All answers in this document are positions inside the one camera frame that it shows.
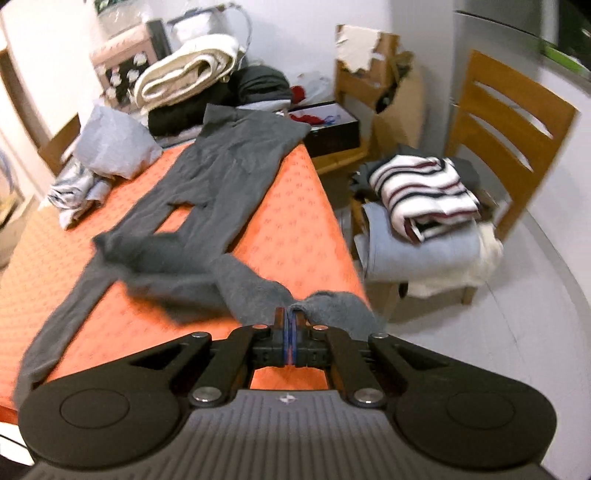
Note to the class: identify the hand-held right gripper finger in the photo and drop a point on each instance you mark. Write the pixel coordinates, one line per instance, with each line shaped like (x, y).
(294, 339)
(285, 339)

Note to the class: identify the dark grey tights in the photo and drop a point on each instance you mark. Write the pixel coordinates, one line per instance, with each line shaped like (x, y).
(221, 184)

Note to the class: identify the orange patterned mat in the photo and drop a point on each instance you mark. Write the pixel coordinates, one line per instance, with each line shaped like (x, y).
(295, 217)

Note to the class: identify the folded light blue garment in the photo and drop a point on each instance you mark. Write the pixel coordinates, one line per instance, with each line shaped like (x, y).
(425, 251)

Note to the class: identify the striped sweater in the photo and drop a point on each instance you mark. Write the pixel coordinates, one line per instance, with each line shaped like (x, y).
(425, 194)

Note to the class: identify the cream fluffy garment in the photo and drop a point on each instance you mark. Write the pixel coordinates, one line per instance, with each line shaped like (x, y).
(480, 267)

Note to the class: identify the black shoe box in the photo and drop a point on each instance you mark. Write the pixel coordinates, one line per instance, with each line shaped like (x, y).
(334, 131)

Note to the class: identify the folded black garment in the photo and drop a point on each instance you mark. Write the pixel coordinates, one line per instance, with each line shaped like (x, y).
(184, 113)

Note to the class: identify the thin white plastic bag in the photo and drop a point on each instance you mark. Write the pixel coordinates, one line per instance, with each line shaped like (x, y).
(314, 87)

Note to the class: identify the crumpled light grey garment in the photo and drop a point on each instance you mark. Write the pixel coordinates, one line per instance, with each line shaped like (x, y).
(76, 194)

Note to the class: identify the folded dark garment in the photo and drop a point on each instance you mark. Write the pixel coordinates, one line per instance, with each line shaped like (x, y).
(261, 85)

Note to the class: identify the wooden chair with paper bag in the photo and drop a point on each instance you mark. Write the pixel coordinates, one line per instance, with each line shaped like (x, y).
(392, 101)

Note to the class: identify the light grey sweatshirt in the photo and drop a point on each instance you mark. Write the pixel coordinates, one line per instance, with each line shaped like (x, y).
(115, 143)

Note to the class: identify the folded cream garment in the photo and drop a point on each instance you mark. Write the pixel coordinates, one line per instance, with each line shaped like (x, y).
(180, 74)

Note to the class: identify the pink toy oven box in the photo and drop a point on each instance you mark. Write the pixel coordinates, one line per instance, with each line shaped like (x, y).
(120, 64)

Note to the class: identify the clear plastic bag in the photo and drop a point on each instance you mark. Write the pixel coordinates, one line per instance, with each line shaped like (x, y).
(203, 27)

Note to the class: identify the grey refrigerator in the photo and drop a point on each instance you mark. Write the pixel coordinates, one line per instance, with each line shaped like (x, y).
(508, 37)

